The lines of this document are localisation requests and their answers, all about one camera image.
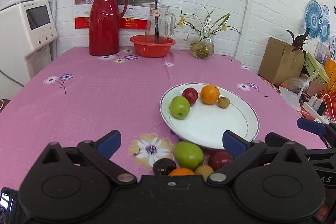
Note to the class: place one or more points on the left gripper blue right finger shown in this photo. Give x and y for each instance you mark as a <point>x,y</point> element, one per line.
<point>246,155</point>

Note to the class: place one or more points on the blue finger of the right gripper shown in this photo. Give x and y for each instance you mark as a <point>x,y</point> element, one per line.
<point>312,126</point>

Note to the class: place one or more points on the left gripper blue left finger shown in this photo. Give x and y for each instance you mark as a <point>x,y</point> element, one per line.
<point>98,153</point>

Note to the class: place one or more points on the red plum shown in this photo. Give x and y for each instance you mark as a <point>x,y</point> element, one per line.
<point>219,159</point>
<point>191,95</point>

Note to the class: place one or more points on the brown kiwi fruit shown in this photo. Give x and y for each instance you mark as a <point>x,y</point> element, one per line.
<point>204,170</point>

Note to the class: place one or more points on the large green apple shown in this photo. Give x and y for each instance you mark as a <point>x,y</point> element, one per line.
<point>189,155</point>

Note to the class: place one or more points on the dark purple plum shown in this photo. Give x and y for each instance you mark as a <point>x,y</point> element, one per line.
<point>163,167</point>

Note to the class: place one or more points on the orange tangerine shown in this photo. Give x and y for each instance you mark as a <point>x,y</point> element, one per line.
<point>182,172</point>

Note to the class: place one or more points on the white power strip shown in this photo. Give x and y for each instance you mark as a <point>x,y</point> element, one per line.
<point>312,108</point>

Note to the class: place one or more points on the white oval plate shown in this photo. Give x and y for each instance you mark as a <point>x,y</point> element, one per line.
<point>205,124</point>

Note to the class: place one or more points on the small brown longan on plate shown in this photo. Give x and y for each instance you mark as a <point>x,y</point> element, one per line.
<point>223,102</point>

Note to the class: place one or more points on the clear plastic bag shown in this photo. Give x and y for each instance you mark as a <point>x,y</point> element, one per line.
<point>291,90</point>

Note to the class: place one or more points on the orange on plate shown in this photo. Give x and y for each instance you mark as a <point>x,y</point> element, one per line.
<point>210,94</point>

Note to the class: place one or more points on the green box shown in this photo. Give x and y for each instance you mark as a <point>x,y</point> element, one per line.
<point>314,68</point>

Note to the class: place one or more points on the orange paper bag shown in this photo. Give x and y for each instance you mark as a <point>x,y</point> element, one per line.
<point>330,69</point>

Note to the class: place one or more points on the green apple on plate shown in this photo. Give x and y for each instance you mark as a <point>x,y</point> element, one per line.
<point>179,107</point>

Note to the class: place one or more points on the red plum on plate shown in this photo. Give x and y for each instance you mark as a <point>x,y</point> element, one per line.
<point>191,95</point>

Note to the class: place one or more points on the cardboard box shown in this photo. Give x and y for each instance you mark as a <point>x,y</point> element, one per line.
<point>280,62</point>

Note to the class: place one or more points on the dark purple potted plant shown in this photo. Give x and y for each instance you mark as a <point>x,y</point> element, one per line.
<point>299,41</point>

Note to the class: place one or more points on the glass vase with plant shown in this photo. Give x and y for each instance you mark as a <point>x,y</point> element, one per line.
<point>204,31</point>

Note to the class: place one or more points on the red plastic basin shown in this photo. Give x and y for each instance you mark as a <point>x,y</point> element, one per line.
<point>145,46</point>

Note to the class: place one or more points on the blue paper fan decoration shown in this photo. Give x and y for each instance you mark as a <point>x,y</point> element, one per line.
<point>316,20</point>

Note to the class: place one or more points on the red thermos jug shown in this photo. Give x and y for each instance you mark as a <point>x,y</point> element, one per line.
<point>104,27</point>

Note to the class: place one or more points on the glass pitcher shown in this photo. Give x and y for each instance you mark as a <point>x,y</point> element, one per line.
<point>160,25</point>

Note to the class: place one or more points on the white water dispenser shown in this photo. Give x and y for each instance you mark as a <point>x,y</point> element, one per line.
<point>27,29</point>

